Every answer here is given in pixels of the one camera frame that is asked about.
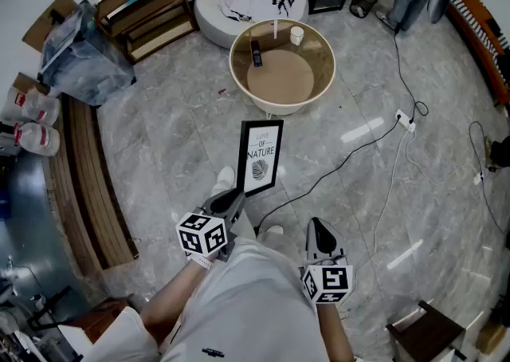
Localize black floor cable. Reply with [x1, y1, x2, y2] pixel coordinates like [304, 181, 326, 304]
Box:
[253, 117, 401, 234]
[468, 120, 509, 236]
[393, 22, 430, 125]

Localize white wristband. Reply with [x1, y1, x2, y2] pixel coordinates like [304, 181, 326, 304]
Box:
[186, 252, 216, 271]

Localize person's right forearm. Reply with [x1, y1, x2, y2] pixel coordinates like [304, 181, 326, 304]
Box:
[316, 303, 356, 362]

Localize person's left forearm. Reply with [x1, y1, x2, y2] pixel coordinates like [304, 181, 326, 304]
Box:
[139, 259, 211, 348]

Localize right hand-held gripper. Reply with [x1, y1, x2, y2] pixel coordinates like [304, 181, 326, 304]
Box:
[300, 216, 355, 308]

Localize dark wooden chair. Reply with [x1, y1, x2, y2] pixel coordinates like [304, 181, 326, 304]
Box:
[385, 299, 467, 362]

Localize brown wooden stool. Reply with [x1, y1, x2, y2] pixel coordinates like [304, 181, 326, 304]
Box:
[72, 298, 135, 346]

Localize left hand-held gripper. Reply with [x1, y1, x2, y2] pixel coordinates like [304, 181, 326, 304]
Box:
[175, 187, 248, 264]

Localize white leaf-print cloth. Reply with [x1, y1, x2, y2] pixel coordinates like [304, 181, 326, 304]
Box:
[218, 0, 296, 23]

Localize wooden shelf rack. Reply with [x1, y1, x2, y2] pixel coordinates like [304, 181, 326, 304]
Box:
[94, 0, 200, 66]

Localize white floor cable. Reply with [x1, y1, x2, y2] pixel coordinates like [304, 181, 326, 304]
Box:
[404, 131, 481, 187]
[352, 128, 416, 273]

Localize person's white left shoe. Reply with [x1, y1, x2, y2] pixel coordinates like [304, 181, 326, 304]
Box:
[210, 166, 237, 198]

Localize person's light trousers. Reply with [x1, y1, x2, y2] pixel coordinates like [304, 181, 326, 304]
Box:
[210, 183, 300, 273]

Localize black framed nature print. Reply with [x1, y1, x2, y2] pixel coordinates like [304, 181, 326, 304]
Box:
[236, 119, 284, 199]

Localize clear red-label water jug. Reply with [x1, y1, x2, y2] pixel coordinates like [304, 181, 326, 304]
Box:
[5, 87, 61, 127]
[14, 121, 61, 158]

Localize black metal stand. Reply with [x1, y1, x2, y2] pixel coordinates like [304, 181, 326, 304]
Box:
[25, 284, 75, 332]

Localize round pale grey armchair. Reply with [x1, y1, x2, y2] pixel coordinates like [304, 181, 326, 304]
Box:
[194, 0, 310, 49]

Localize person's white shirt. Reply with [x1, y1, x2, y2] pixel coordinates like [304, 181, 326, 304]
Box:
[81, 234, 332, 362]

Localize round glass coffee table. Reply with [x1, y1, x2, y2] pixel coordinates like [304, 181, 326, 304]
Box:
[229, 18, 337, 119]

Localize black floor device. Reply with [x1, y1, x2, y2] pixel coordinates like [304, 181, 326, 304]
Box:
[488, 139, 510, 172]

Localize white power strip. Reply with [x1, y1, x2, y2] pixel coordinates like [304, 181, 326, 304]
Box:
[394, 108, 417, 132]

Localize black mesh wastebasket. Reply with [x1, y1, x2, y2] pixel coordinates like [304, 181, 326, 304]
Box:
[349, 0, 379, 19]

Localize striped black white cushion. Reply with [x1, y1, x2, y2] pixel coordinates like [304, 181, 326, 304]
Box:
[449, 0, 510, 87]

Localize black remote control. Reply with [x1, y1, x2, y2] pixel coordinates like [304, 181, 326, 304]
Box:
[249, 39, 265, 69]

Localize orange sofa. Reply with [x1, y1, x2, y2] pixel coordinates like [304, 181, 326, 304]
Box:
[445, 0, 510, 107]

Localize curved wooden slat bench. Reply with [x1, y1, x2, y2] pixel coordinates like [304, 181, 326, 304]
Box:
[41, 92, 141, 280]

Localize brown cardboard box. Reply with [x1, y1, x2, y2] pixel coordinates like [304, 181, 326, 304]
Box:
[476, 322, 509, 356]
[11, 72, 51, 96]
[22, 0, 79, 54]

